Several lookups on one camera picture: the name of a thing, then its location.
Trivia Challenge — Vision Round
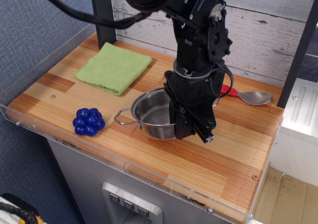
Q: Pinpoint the silver dispenser button panel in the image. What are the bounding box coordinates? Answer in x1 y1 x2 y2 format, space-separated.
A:
102 181 163 224

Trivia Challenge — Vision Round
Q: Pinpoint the white toy sink counter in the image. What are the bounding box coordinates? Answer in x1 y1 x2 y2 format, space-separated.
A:
269 78 318 186

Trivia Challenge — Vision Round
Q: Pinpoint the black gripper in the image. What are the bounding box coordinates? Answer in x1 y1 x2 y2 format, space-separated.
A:
164 69 224 144

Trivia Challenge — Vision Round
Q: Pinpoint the yellow black object corner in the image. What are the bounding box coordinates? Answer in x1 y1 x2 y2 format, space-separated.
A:
0 193 45 224

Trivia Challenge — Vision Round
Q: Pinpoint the dark left frame post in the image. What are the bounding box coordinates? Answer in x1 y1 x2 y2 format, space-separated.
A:
91 0 117 49

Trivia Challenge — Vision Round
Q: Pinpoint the dark frame post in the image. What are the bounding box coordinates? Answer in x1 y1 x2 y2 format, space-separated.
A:
91 0 117 49
277 0 318 108

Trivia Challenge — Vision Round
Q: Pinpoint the blue toy grape cluster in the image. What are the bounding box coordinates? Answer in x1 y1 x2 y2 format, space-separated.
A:
73 108 105 137

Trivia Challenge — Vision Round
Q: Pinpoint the red handled metal spoon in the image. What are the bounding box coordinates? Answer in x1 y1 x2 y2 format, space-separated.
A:
228 88 272 106

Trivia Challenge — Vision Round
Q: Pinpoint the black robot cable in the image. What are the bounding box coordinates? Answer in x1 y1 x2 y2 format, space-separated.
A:
34 0 152 30

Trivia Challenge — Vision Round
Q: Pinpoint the dark right frame post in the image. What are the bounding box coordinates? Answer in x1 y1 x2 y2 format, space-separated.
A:
277 0 318 108

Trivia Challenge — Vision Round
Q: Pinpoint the grey toy fridge cabinet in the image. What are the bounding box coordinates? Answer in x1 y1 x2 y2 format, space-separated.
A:
48 140 228 224

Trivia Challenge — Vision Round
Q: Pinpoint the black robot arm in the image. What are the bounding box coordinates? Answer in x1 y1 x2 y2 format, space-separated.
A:
126 0 233 143

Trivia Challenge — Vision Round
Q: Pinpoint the green cloth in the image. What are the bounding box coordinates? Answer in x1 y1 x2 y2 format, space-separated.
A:
74 43 152 96

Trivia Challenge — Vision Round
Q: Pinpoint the stainless steel pot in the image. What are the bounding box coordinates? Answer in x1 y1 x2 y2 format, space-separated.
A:
114 86 221 141

